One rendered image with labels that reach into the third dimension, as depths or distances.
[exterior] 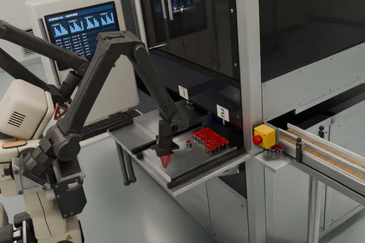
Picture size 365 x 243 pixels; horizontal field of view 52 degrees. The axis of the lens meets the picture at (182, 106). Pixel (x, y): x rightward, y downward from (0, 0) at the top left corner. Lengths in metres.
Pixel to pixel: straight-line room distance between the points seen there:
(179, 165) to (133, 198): 1.35
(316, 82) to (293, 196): 0.60
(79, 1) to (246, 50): 1.06
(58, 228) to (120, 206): 1.39
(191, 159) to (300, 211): 0.74
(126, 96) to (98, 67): 1.27
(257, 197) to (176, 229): 0.95
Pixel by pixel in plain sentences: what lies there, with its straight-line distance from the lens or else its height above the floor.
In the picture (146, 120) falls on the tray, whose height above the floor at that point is 0.88.
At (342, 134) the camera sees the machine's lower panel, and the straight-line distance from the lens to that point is 2.15.
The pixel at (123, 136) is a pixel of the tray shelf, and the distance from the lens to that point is 1.96.
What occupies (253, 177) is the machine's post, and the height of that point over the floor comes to 0.76.
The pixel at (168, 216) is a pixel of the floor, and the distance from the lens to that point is 2.75.
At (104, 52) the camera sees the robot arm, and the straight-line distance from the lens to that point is 1.12.
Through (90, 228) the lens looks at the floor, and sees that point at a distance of 2.83.
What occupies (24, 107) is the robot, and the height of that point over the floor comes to 1.34.
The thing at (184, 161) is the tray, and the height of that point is 0.88.
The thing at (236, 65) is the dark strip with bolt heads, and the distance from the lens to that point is 1.56.
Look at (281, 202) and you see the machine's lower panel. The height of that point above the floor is 0.52.
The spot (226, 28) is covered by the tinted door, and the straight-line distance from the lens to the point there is 1.56.
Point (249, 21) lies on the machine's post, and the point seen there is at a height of 1.47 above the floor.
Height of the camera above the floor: 1.82
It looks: 25 degrees down
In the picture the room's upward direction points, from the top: 8 degrees counter-clockwise
